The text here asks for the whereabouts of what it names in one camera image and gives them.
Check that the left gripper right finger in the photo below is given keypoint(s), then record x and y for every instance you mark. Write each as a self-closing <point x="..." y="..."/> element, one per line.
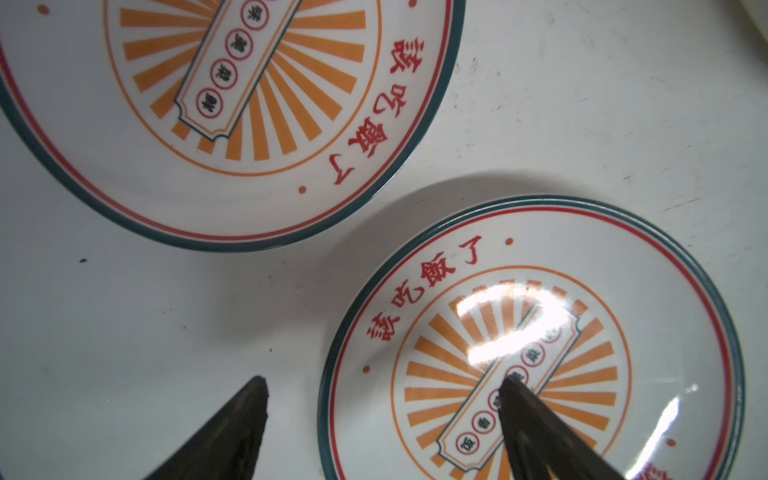
<point x="540" y="445"/>

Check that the orange sunburst plate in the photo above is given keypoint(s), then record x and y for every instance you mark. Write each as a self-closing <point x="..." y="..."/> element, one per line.
<point x="609" y="321"/>

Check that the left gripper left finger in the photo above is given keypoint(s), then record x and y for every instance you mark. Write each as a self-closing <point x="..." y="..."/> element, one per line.
<point x="227" y="445"/>

